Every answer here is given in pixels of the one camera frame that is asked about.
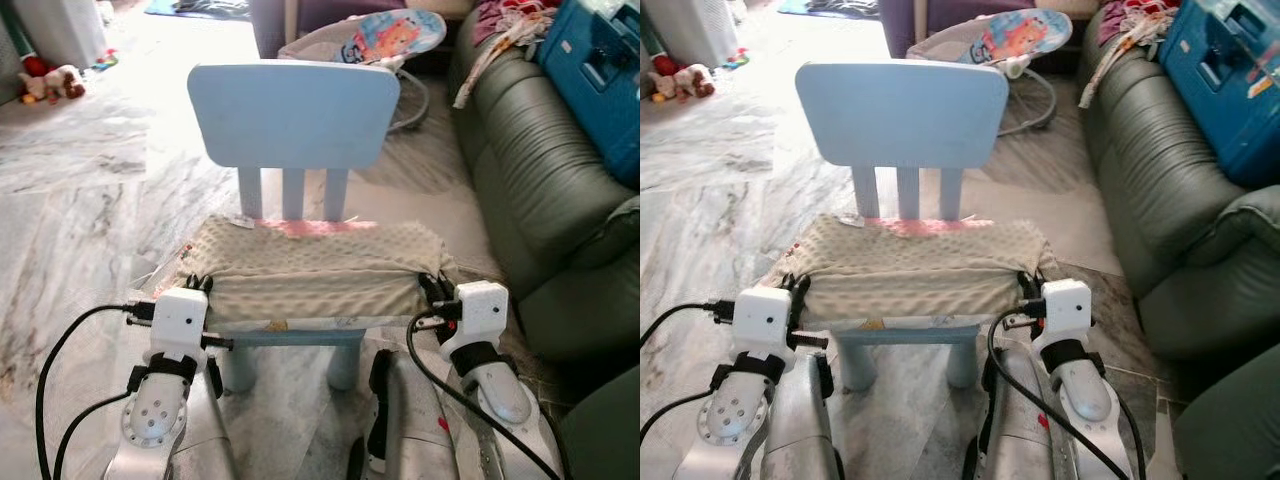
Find cream dotted pillow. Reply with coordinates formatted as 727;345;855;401
165;215;459;326
765;215;1059;323

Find dark green leather sofa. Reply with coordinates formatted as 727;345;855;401
1075;5;1280;480
447;5;641;480

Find silver right robot leg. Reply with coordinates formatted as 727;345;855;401
965;345;1081;480
350;348;491;480

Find light blue plastic kids chair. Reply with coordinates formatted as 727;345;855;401
187;62;401;393
795;62;1011;391

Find tan plush toy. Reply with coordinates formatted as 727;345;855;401
22;65;87;104
652;65;717;101

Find baby bouncer with cartoon print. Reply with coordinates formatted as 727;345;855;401
905;8;1073;136
278;8;448;131

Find blue plastic box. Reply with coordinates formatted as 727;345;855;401
1160;0;1280;186
537;0;641;186

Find grey mesh laundry basket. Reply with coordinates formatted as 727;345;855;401
12;0;108;69
645;0;739;69

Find pink crumpled clothes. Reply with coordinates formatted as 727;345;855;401
470;0;561;46
1095;0;1181;46

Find dark blue floor mat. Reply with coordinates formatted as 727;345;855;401
145;0;251;21
778;0;886;19

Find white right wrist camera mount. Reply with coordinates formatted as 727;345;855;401
1040;279;1093;346
455;282;509;361

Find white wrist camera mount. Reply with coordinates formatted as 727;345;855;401
455;282;509;361
152;288;209;359
735;287;796;359
1040;279;1093;346

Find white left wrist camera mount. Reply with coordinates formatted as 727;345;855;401
152;288;209;359
735;287;796;359

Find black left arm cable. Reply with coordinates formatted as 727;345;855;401
35;300;156;480
640;298;741;446

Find white fabric strap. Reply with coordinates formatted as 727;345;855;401
1078;20;1151;109
455;20;531;109

